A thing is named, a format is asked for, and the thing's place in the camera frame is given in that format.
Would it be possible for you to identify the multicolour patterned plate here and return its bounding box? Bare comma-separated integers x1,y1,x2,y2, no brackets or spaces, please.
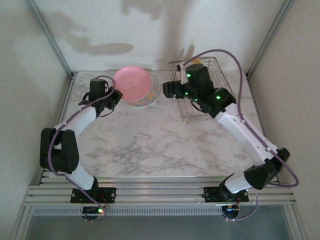
125,76,161,108

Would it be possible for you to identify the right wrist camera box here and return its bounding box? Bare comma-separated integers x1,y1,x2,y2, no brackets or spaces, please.
179,65,189,85

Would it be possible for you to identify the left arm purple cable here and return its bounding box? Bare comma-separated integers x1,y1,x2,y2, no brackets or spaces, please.
47,74,117,222

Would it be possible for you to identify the metal wire dish rack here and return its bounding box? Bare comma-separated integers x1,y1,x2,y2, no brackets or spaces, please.
167,56,237,125

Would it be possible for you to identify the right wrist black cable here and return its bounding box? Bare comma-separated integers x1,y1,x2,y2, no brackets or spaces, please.
191,101,205,115

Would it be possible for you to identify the pink plate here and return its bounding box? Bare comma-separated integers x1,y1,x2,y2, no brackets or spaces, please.
113,65,153,103

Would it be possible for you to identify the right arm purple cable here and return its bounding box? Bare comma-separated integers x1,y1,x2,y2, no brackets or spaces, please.
183,48,300,222

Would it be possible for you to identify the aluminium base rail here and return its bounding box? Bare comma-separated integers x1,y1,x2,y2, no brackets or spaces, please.
22,176,297,207

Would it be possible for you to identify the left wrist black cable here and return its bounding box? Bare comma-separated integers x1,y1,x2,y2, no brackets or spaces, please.
98,107,113,118

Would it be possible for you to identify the aluminium frame post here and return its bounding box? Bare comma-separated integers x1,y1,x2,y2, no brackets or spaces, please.
23,0,76,80
244,0,296,80

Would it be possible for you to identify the grey slotted cable duct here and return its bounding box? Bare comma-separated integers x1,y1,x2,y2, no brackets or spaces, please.
29,205,225,216

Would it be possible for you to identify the aluminium table side rail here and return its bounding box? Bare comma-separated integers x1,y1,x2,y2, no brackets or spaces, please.
37,73,77,186
246,74,280,183

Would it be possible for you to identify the thin red wire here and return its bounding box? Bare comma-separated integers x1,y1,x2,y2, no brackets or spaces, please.
99,193,111,209

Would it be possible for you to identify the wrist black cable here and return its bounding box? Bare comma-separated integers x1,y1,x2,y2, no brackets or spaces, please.
191,101,205,115
98,107,113,118

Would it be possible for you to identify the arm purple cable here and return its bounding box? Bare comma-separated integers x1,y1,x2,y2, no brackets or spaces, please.
47,74,117,222
183,48,300,222

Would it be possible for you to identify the circuit board with led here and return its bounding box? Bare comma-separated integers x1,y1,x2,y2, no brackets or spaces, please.
222,204,241,219
82,206,106,222

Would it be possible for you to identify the left circuit board with LED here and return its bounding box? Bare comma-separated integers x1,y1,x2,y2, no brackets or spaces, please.
82,206,106,222

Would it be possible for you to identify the aluminium frame leg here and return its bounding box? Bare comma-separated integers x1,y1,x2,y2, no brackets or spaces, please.
283,203,308,240
9,206,33,240

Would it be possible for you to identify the right circuit board with LED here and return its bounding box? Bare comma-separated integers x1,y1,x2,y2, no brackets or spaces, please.
222,204,241,219

